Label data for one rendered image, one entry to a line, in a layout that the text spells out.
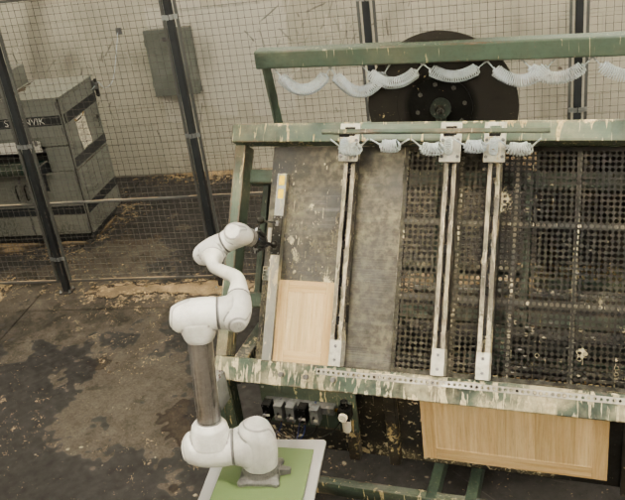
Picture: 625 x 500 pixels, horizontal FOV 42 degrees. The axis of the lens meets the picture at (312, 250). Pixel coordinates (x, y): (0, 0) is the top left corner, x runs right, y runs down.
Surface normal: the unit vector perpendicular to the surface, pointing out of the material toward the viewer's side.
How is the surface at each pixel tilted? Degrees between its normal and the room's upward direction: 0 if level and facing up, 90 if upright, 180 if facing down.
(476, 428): 90
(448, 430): 90
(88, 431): 0
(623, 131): 55
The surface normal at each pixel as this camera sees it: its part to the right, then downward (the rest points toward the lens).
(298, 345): -0.33, -0.13
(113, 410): -0.12, -0.89
